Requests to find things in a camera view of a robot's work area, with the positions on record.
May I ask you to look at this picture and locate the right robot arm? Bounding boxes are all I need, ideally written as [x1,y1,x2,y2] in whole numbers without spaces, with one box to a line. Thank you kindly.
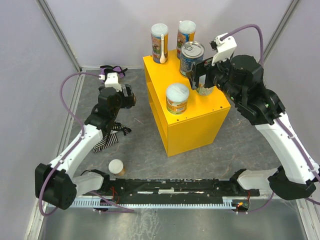
[186,55,320,200]

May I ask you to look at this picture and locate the clear jar orange contents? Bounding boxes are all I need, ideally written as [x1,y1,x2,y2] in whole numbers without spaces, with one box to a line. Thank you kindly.
[108,159,126,177]

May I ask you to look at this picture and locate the white slotted cable duct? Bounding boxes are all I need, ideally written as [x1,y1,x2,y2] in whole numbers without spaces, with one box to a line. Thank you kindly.
[72,196,248,209]

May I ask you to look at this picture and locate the blue yellow tin can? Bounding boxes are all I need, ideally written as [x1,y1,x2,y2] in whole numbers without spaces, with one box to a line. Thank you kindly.
[179,41,205,77]

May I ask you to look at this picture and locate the purple black pouch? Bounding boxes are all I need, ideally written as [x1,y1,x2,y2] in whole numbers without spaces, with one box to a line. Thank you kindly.
[99,65,128,81]

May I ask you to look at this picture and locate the wide yellow label can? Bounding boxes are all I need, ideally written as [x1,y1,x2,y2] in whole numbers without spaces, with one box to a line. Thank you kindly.
[166,83,190,115]

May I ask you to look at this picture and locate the tall porridge can with spoon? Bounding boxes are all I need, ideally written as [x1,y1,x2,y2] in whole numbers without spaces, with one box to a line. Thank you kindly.
[151,23,169,64]

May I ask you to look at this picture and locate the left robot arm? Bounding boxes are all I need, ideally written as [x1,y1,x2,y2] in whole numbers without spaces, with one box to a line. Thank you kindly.
[35,84,136,210]

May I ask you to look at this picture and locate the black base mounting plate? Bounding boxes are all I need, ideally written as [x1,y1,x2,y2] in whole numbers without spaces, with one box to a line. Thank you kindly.
[98,178,260,205]

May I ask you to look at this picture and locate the black white striped cloth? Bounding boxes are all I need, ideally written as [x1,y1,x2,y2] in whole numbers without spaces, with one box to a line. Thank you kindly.
[91,122,132,153]

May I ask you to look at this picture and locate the yellow cabinet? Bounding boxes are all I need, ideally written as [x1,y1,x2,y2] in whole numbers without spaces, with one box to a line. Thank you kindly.
[143,50,231,157]

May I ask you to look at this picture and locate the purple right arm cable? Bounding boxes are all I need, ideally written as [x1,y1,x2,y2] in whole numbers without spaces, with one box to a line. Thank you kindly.
[221,23,320,215]

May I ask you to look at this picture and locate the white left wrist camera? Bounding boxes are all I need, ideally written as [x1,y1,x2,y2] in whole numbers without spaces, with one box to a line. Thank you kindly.
[98,72,122,91]

